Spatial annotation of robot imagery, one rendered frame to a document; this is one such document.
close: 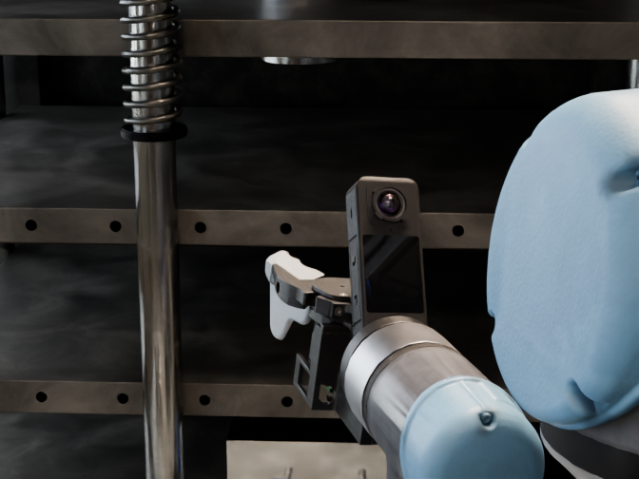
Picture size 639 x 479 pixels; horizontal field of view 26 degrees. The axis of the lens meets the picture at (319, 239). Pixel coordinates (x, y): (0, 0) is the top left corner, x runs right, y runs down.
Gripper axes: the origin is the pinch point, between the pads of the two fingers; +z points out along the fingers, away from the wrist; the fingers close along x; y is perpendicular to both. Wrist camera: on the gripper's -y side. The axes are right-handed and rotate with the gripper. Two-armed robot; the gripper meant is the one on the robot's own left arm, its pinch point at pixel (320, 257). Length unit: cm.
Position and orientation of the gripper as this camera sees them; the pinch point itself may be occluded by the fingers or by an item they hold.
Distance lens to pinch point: 106.9
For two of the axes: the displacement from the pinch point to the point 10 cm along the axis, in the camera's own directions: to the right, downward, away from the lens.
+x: 9.6, 0.6, 2.9
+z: -2.6, -2.6, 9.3
